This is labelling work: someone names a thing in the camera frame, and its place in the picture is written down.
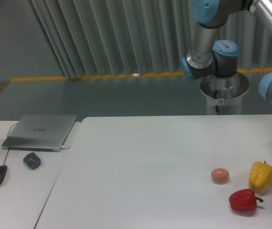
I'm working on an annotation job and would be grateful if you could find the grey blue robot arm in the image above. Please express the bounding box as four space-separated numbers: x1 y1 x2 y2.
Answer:
181 0 272 115

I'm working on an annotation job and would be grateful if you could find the yellow bell pepper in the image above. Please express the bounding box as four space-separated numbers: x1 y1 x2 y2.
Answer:
249 161 272 192

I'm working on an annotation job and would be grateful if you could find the red bell pepper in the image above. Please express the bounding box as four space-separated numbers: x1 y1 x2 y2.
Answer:
229 189 263 212

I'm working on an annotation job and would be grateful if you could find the brown egg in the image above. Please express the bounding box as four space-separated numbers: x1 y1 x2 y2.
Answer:
211 168 230 183

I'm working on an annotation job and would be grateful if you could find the grey pleated curtain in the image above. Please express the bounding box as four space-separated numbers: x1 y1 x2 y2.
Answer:
28 0 272 79

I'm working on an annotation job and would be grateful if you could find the silver laptop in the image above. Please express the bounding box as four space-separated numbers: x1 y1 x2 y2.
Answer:
2 114 77 152

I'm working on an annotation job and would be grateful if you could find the small black gadget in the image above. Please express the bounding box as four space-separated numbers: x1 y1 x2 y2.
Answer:
23 152 41 170

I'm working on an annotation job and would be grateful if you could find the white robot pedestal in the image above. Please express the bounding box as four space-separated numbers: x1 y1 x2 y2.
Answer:
200 72 249 115

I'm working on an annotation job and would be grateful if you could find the black pedestal cable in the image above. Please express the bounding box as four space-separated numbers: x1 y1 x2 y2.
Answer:
213 89 220 114

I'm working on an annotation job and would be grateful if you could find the black mouse cable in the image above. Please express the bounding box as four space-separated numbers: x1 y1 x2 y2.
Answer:
3 120 19 166

